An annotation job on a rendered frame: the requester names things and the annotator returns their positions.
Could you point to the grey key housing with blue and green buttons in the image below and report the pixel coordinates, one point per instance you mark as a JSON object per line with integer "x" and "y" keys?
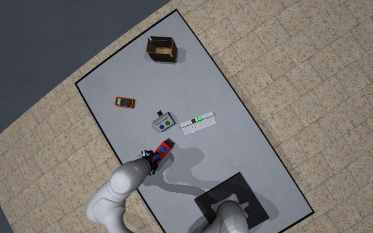
{"x": 164, "y": 121}

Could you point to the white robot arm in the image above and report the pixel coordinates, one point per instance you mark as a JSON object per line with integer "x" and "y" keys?
{"x": 107, "y": 205}

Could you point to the small open brown cardboard box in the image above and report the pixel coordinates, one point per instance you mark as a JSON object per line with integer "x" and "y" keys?
{"x": 162, "y": 49}

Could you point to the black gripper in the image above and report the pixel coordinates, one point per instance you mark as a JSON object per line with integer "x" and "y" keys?
{"x": 148, "y": 158}

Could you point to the orange digital multimeter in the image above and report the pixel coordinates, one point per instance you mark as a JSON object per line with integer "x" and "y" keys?
{"x": 125, "y": 102}

